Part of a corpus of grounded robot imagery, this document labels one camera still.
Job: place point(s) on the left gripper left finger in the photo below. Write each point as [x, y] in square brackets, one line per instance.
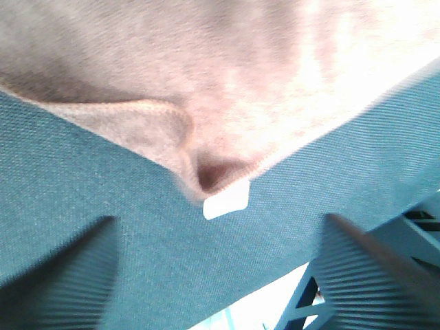
[70, 288]

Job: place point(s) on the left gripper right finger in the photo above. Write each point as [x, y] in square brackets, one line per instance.
[368, 286]

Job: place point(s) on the brown towel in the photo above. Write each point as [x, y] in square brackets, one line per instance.
[217, 92]

